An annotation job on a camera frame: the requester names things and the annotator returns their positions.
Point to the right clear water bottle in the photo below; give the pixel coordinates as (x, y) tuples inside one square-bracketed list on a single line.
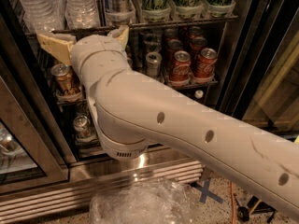
[(82, 14)]

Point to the front right Coca-Cola can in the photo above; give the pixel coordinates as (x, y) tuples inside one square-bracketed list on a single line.
[(206, 61)]

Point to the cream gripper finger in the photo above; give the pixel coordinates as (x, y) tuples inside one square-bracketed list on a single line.
[(57, 45), (121, 34)]

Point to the front left Coca-Cola can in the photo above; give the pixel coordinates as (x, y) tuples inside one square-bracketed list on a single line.
[(180, 66)]

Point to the front left gold can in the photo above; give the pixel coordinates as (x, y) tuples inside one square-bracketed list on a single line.
[(65, 78)]

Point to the left glass fridge door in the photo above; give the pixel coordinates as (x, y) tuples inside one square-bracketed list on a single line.
[(20, 118)]

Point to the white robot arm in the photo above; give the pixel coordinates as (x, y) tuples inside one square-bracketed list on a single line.
[(130, 111)]

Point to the left clear water bottle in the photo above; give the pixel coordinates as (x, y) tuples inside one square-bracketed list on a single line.
[(43, 15)]

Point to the clear plastic wrap bundle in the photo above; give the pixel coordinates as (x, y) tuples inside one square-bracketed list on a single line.
[(156, 202)]

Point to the silver slim can middle shelf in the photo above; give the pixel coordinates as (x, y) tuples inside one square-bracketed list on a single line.
[(153, 64)]

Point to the right white cap bottle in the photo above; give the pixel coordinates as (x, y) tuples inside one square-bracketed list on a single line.
[(199, 94)]

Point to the stainless steel display fridge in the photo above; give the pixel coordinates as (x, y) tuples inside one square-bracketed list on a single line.
[(89, 168)]

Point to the right glass fridge door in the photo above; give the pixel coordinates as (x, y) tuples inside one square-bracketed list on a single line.
[(262, 83)]

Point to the clear water bottle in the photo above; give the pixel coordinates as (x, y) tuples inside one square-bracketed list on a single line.
[(43, 15), (82, 14)]

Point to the coca-cola can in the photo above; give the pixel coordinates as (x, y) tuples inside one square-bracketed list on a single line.
[(180, 66), (206, 61)]

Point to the left bottom silver can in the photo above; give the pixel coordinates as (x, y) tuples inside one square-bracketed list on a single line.
[(82, 127)]

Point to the yellow black stand frame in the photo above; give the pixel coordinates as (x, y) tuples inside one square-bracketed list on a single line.
[(254, 206)]

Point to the glass fridge door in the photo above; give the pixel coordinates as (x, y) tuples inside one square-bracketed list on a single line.
[(262, 83), (20, 118)]

